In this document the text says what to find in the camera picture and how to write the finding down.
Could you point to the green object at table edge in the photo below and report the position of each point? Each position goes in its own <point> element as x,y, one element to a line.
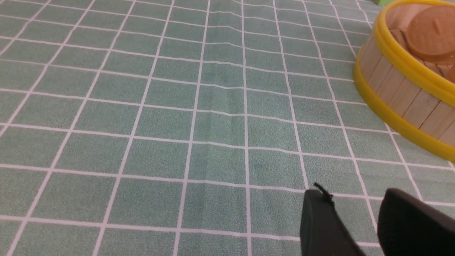
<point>382,2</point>

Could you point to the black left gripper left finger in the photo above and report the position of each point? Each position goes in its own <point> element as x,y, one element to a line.
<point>322,232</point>

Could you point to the green checkered tablecloth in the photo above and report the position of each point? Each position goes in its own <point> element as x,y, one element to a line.
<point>191,127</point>

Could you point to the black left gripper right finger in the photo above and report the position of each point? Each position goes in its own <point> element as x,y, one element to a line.
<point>410,227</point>

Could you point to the wooden steamer basket yellow rims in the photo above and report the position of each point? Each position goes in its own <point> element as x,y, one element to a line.
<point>413,96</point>

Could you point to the brown round bun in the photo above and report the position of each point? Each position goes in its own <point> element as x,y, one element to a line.
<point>431,35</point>

